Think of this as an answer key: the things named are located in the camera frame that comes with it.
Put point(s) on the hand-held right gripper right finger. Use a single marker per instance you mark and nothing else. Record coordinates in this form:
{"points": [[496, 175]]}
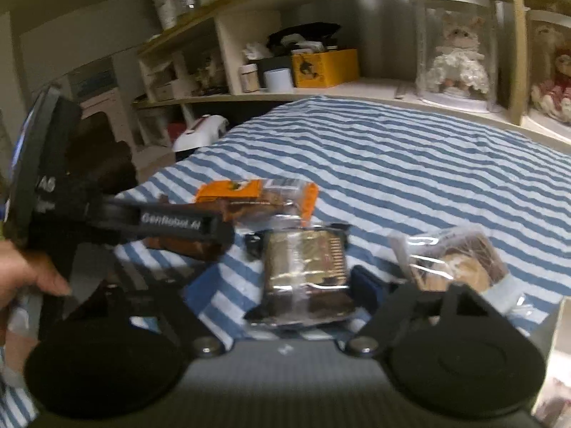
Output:
{"points": [[363, 287]]}

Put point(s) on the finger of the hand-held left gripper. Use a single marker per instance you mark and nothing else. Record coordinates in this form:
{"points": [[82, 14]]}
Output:
{"points": [[178, 225]]}

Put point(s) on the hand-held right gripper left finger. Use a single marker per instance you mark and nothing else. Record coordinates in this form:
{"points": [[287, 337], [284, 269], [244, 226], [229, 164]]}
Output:
{"points": [[176, 316]]}

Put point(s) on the dark brownie packet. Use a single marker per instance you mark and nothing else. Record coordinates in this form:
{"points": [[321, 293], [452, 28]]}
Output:
{"points": [[303, 272]]}

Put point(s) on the orange brown snack bag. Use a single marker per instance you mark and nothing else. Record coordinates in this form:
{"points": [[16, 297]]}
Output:
{"points": [[267, 198]]}

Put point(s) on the white shallow tray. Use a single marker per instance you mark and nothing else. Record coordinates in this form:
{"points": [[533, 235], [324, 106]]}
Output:
{"points": [[557, 343]]}

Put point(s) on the person's left hand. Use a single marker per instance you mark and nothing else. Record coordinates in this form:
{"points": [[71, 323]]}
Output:
{"points": [[22, 276]]}

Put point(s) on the dark brown cushion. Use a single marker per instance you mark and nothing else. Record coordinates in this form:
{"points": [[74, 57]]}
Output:
{"points": [[113, 160]]}

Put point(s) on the white cabinet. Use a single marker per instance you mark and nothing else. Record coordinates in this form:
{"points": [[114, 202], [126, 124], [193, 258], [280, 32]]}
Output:
{"points": [[102, 98]]}

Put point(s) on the white space heater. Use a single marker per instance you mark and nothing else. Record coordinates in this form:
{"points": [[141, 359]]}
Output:
{"points": [[200, 131]]}

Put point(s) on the clear round cookie packet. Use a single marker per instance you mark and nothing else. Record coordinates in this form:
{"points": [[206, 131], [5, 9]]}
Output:
{"points": [[459, 258]]}

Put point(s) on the small white drawer box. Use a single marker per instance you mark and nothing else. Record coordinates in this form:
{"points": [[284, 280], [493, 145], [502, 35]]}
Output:
{"points": [[164, 91]]}

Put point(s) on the blue white striped blanket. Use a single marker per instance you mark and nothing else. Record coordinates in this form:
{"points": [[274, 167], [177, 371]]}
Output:
{"points": [[379, 151]]}

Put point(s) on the brown figurine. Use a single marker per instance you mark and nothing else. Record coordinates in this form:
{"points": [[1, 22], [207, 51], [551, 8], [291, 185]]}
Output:
{"points": [[209, 69]]}

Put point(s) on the small white lid jar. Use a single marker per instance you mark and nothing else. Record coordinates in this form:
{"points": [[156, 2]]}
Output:
{"points": [[250, 78]]}

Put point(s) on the white cup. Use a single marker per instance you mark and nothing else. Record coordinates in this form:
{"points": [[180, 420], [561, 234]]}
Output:
{"points": [[279, 79]]}

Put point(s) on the black storage box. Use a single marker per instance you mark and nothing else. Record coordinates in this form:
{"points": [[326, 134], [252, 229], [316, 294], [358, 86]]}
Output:
{"points": [[276, 63]]}

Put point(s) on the white tissue flower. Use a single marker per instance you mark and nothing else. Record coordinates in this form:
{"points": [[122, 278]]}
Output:
{"points": [[255, 51]]}

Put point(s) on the glass jar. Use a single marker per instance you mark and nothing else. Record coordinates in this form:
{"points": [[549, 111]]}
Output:
{"points": [[165, 6]]}

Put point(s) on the wooden shelf unit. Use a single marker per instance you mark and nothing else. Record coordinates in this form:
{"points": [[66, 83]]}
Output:
{"points": [[339, 87]]}

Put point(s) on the clear plastic bottle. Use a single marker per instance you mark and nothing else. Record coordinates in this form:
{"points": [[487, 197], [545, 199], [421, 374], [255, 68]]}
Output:
{"points": [[189, 1]]}

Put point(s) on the yellow box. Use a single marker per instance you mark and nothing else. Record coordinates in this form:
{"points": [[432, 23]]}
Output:
{"points": [[330, 69]]}

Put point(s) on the black hat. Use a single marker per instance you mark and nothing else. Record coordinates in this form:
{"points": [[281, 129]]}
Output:
{"points": [[308, 31]]}

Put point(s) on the white dress doll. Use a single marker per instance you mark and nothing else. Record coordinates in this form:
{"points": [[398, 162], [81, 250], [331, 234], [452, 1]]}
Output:
{"points": [[455, 58]]}

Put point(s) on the red dress doll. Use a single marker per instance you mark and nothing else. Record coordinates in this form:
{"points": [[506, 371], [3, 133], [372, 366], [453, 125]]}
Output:
{"points": [[555, 80]]}

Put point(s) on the clear round display case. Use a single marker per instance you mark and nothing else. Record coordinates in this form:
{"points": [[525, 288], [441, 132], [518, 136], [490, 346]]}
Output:
{"points": [[535, 22], [424, 9]]}

